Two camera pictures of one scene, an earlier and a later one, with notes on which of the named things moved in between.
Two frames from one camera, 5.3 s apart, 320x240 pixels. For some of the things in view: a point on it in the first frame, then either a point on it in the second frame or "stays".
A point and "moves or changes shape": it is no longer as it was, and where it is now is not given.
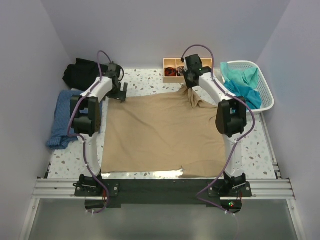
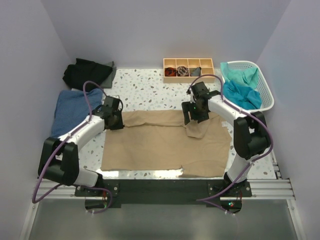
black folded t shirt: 83,74 stays
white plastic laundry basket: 263,89 stays
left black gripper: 120,95 → 120,125
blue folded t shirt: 61,140 stays
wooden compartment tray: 173,69 stays
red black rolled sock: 170,71 stays
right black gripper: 189,85 → 187,106
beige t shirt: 162,132 moves or changes shape
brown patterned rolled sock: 180,70 stays
